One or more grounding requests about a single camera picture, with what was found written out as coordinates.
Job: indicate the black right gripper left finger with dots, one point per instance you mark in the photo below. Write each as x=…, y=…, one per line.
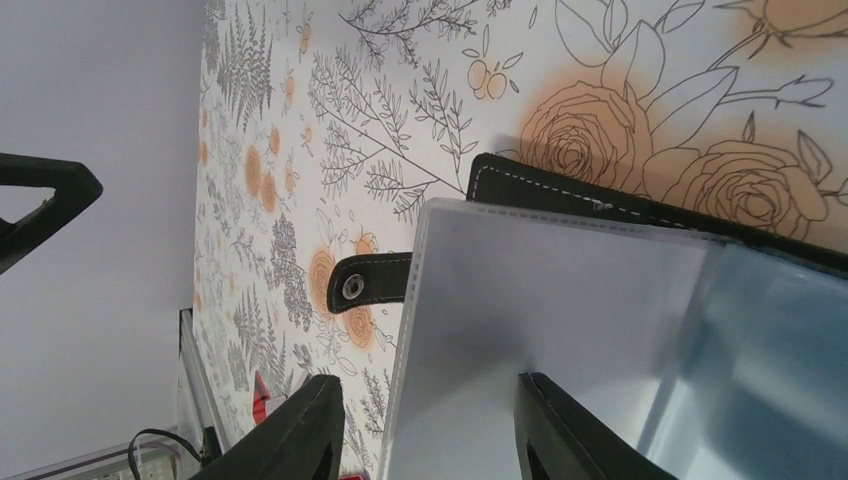
x=301, y=439

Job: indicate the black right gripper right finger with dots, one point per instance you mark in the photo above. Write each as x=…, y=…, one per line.
x=558, y=438

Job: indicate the black card holder wallet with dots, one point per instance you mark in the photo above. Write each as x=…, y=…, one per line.
x=716, y=350

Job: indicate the floral patterned table mat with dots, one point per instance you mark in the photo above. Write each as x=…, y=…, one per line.
x=325, y=126

